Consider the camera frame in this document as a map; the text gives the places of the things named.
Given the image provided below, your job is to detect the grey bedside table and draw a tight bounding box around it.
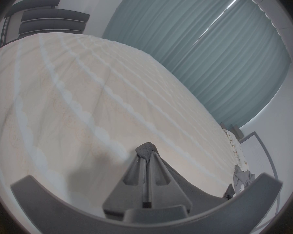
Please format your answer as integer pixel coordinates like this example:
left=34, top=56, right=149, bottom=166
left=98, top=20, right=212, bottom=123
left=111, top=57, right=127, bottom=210
left=220, top=123, right=243, bottom=141

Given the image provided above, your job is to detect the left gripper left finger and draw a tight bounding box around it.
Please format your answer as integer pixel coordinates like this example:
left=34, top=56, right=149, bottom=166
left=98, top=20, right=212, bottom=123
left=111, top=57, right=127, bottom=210
left=103, top=153, right=147, bottom=219

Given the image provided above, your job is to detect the black T-shirt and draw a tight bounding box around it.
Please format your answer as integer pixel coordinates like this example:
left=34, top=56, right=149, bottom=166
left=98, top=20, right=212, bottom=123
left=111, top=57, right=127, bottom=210
left=135, top=142, right=235, bottom=204

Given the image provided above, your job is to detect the white printed pillow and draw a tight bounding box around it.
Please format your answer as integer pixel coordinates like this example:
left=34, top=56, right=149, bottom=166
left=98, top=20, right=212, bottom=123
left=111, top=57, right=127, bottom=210
left=222, top=128, right=249, bottom=172

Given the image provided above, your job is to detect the black chest of drawers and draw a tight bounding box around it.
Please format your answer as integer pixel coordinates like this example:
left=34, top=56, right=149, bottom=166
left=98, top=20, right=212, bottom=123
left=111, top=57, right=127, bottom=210
left=0, top=0, right=90, bottom=47

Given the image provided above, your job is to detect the blue-green curtain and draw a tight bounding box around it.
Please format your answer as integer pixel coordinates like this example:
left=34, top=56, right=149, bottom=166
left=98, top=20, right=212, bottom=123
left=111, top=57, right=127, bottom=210
left=102, top=0, right=242, bottom=65
left=159, top=0, right=292, bottom=129

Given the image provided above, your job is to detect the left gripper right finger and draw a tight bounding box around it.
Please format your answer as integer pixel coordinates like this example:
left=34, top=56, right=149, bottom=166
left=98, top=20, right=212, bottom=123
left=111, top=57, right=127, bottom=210
left=148, top=152, right=192, bottom=214

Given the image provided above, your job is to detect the pile of clothes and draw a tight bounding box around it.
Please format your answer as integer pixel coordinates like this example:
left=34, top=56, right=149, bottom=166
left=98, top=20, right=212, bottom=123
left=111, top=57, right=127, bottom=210
left=232, top=165, right=256, bottom=195

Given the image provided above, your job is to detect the bed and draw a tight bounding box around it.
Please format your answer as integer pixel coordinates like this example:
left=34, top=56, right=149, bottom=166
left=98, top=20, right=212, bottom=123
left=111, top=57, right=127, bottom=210
left=0, top=32, right=282, bottom=219

